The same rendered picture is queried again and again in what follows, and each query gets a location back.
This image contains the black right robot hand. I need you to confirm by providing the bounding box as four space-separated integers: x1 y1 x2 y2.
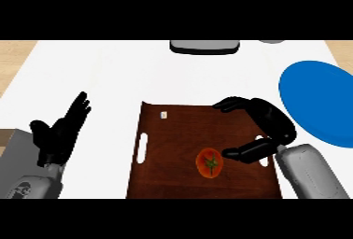
211 96 298 164

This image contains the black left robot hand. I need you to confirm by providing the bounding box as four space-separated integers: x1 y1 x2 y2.
29 91 93 168

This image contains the blue plate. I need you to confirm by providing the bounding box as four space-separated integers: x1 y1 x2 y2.
279 60 353 149

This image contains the red tomato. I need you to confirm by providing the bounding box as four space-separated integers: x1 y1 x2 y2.
195 148 224 179

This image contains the dark brown wooden tray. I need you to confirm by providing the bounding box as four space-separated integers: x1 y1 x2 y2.
125 101 282 200

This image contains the grey and black appliance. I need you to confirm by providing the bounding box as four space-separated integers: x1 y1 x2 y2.
168 40 241 56

